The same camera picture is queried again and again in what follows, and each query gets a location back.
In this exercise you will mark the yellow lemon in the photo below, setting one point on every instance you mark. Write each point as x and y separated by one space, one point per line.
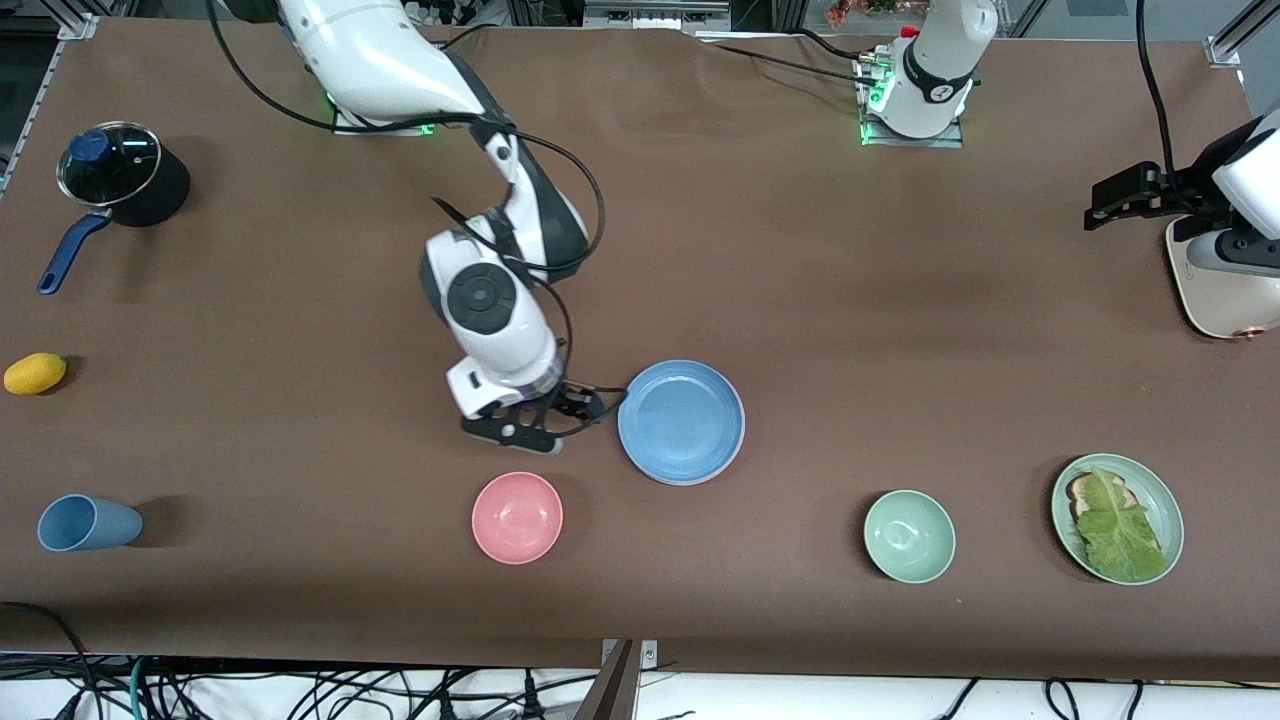
35 373

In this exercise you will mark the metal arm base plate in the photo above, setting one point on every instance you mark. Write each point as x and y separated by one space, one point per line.
345 127
950 142

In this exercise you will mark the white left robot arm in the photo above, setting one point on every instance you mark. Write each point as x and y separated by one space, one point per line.
940 60

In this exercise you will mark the grey metal box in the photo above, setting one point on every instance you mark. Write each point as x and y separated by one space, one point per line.
650 15

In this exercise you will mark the mint green plate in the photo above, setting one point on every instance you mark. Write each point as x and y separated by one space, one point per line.
1155 495

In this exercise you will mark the white power strip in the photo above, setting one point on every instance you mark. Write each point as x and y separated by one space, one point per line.
450 12

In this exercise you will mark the mint green bowl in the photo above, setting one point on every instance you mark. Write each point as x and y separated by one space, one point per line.
909 536

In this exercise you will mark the blue shallow plate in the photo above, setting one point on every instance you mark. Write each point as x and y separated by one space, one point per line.
681 420

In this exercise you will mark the brown table cover sheet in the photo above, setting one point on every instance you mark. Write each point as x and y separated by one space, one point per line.
800 300

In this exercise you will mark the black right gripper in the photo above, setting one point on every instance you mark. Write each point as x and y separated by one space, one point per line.
569 400

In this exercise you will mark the small pink bowl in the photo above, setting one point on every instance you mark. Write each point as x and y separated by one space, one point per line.
517 517

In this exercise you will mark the blue plastic cup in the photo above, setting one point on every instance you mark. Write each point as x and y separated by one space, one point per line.
90 523

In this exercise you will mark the grey camera stand pole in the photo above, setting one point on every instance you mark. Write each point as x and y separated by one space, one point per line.
615 690

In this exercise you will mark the aluminium frame extrusion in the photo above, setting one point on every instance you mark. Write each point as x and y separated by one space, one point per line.
1225 50
50 90

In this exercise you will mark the green lettuce leaf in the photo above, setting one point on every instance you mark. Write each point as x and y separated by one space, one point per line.
1120 530

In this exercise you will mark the orange red decorative items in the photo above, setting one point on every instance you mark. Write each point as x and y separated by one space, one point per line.
860 12

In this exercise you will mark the pink shallow plate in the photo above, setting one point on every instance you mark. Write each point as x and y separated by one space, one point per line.
700 484

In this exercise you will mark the glass lid with blue knob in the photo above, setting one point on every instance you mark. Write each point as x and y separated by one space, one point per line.
125 165

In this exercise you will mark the toast slice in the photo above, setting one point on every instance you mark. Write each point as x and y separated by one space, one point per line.
1076 497

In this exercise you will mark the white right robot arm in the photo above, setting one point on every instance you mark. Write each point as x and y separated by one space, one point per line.
400 60

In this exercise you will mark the black frame post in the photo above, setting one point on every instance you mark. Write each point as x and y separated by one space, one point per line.
787 12

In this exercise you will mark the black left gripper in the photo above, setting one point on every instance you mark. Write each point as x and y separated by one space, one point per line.
1178 189

